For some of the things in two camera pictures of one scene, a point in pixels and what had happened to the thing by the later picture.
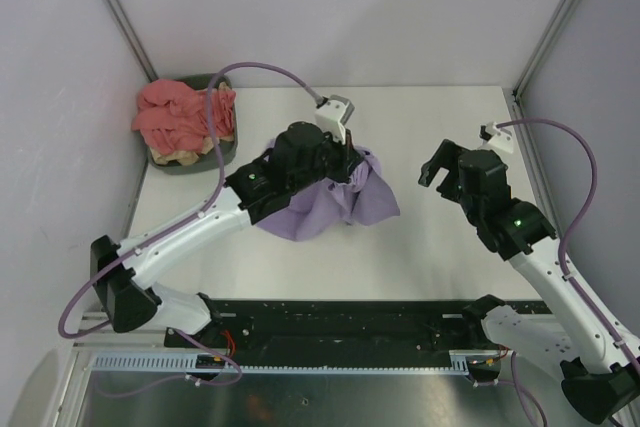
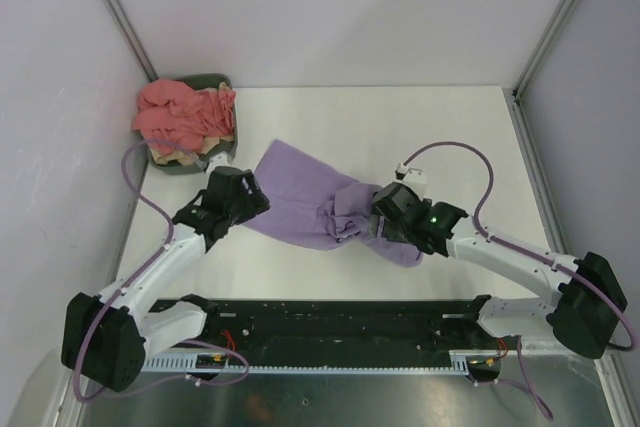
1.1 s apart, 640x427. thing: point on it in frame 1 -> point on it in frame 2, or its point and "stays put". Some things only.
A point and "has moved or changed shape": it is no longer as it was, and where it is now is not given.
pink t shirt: x=172 y=116 stays put
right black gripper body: x=453 y=191 -> x=393 y=231
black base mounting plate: x=281 y=332 stays put
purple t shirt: x=362 y=198 has moved or changed shape
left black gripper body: x=332 y=162 -> x=247 y=205
